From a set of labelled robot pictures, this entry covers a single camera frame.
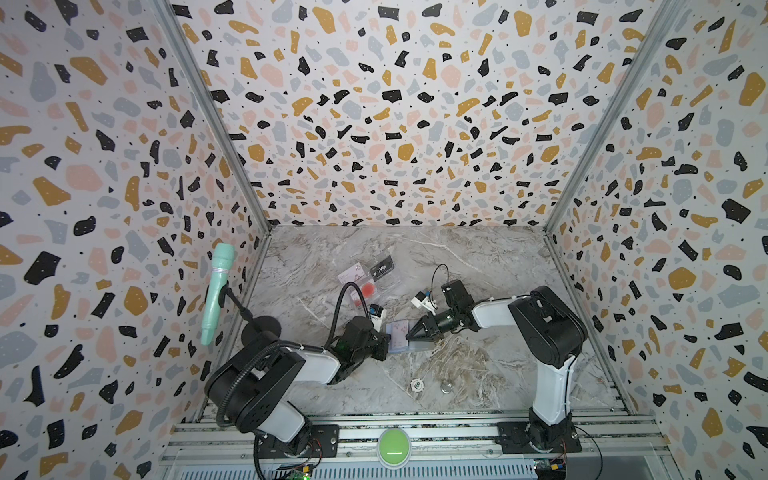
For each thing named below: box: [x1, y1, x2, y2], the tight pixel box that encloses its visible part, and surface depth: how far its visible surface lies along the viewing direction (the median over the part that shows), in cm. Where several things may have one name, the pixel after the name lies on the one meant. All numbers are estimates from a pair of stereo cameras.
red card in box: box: [362, 282, 377, 298], surface depth 100 cm
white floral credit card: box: [386, 320, 409, 353], surface depth 92 cm
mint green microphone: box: [200, 243, 237, 346], surface depth 70 cm
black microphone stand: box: [218, 280, 282, 345], surface depth 92 cm
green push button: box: [376, 428, 412, 469], surface depth 73 cm
